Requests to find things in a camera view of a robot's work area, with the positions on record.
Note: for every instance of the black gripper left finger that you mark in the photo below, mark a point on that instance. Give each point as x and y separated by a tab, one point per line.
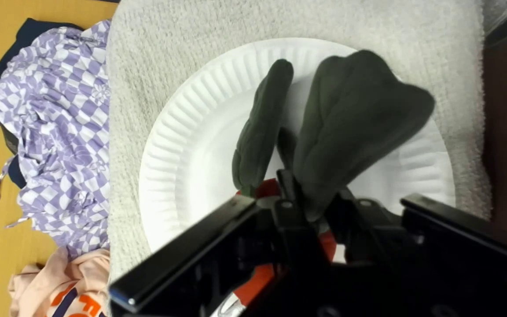
194	252

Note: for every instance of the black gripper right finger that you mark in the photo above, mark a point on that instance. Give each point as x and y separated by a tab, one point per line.
452	252

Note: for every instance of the white paper plate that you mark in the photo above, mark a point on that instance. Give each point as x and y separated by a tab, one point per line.
194	152

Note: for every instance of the peach printed cloth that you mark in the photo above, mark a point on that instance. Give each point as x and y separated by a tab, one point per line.
60	288

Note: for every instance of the white towel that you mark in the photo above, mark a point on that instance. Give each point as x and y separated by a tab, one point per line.
148	71

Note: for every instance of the purple checkered cloth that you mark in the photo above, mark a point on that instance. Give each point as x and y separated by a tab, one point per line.
60	117

